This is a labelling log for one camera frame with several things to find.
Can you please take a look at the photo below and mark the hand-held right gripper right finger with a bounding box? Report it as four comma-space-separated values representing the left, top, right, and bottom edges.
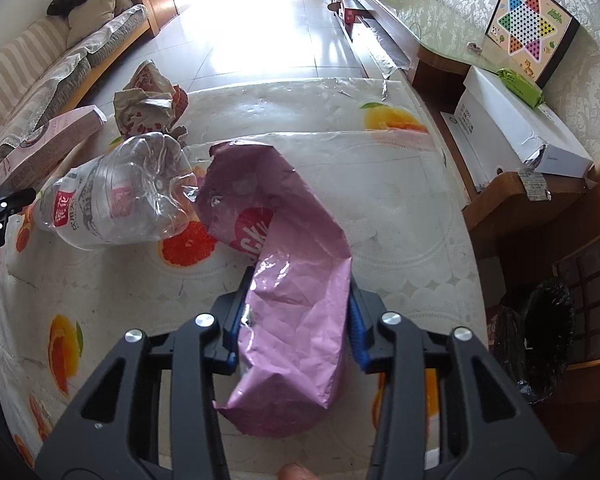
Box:
349, 287, 563, 480

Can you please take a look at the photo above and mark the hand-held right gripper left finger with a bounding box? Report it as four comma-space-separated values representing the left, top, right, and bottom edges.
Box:
35, 265, 256, 480

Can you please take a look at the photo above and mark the pink snack wrapper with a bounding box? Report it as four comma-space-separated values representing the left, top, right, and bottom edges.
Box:
196, 141, 355, 438

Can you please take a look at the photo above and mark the pink cardboard box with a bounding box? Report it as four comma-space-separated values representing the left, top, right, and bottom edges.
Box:
0, 105, 107, 201

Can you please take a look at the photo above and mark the black trash bin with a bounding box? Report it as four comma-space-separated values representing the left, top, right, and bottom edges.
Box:
490, 277, 576, 406

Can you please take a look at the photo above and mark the person's right hand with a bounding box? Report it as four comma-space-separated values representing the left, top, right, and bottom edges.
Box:
278, 462, 322, 480

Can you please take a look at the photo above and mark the wooden sofa with striped cover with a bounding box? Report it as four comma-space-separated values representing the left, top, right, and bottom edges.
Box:
0, 5, 161, 166

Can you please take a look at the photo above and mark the clear plastic bottle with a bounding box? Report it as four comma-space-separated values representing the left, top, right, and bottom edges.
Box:
34, 131, 201, 251

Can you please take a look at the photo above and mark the fruit print tablecloth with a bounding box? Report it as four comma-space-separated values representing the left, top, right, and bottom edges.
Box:
0, 77, 491, 480

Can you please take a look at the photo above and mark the crumpled brown paper bag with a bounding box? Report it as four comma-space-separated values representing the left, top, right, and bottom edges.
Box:
114, 60, 190, 143

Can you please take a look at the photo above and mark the large beige pillow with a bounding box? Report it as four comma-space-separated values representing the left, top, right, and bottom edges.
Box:
66, 0, 118, 50

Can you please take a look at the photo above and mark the curved wooden cabinet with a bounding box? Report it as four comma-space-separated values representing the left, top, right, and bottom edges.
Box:
462, 155, 600, 411

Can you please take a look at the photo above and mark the white paper slip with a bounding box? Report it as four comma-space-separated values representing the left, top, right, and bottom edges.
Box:
517, 170, 551, 201

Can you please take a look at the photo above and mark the long white cardboard box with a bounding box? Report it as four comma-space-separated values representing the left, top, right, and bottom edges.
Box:
452, 66, 595, 195

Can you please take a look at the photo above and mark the green plastic case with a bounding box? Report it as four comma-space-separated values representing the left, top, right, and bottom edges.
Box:
496, 67, 545, 109

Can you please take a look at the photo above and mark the long television cabinet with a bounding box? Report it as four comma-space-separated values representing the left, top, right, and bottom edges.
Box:
327, 0, 486, 106

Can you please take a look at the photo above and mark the star checkers board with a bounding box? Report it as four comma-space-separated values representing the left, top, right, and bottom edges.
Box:
484, 0, 581, 88

